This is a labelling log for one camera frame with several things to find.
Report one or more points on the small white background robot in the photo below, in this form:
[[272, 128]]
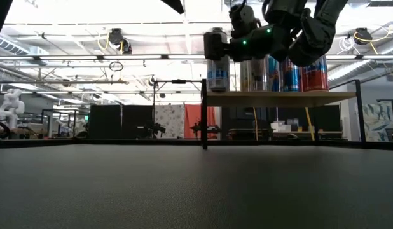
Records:
[[64, 127]]

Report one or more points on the orange cloth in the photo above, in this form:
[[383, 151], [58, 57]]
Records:
[[192, 114]]

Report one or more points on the white Celsius can blue band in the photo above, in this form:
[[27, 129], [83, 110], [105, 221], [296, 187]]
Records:
[[218, 76]]

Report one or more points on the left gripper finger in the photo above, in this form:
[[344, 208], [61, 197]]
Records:
[[175, 4]]

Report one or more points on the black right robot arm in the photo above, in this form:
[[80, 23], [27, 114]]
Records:
[[314, 31]]

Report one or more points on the grey slim beverage can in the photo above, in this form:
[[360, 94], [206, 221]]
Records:
[[258, 76]]

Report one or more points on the white Celsius can yellow band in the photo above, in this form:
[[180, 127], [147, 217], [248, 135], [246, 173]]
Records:
[[245, 76]]

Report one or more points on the wooden shelf black frame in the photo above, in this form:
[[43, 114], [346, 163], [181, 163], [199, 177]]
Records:
[[279, 98]]

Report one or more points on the blue soda can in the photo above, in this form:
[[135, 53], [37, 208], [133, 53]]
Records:
[[273, 74]]

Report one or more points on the black background metal rack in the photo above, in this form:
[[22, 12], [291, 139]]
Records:
[[51, 124]]

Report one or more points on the black aluminium table frame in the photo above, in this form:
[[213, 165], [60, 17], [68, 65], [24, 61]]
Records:
[[139, 142]]

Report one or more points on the black table mat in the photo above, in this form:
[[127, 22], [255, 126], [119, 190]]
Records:
[[183, 197]]

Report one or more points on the long ceiling light fixture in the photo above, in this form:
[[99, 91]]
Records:
[[136, 57]]

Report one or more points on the black background robot arm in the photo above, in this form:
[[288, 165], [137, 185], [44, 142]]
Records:
[[155, 129], [209, 128]]

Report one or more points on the floral patterned cloth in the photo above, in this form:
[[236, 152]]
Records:
[[171, 119]]

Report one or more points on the white-lidded slim can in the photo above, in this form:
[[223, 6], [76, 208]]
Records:
[[290, 78]]

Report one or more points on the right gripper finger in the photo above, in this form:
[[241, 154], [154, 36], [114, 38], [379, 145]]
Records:
[[215, 46]]

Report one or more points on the white storage boxes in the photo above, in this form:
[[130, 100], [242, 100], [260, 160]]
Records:
[[282, 127]]

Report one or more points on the red Fanta can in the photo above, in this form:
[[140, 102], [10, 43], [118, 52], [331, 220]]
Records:
[[314, 76]]

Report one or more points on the black camera stand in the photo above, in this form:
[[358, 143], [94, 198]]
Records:
[[179, 81]]

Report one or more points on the black partition panel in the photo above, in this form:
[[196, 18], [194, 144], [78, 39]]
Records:
[[136, 121], [104, 121]]

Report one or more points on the leaf patterned cloth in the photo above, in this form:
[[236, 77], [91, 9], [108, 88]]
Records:
[[379, 121]]

